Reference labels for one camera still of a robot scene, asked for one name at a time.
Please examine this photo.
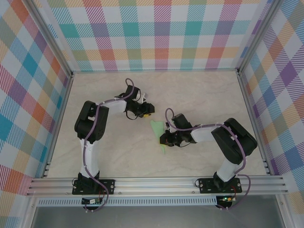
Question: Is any aluminium frame post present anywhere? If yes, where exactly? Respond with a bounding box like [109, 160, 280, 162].
[236, 0, 285, 76]
[28, 0, 74, 78]

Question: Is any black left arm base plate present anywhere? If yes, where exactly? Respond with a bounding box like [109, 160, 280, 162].
[72, 179, 116, 196]

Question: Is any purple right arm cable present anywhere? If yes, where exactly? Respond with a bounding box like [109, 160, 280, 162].
[165, 108, 253, 212]

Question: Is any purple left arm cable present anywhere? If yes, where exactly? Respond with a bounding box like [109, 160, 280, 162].
[82, 77, 135, 213]

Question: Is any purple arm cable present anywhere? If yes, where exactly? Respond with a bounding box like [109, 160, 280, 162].
[165, 108, 253, 212]
[82, 77, 135, 213]

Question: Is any slotted grey cable duct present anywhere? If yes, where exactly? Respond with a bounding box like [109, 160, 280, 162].
[37, 196, 218, 207]

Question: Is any grey metal sheet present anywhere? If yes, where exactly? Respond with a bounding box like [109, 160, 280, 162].
[30, 205, 285, 228]

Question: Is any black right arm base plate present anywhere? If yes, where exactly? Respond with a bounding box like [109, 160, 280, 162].
[198, 177, 242, 194]

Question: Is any wide aluminium mounting rail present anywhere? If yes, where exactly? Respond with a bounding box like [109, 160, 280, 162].
[26, 175, 289, 197]

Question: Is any aluminium table edge rail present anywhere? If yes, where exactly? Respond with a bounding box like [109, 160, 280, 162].
[41, 73, 75, 179]
[237, 72, 273, 176]

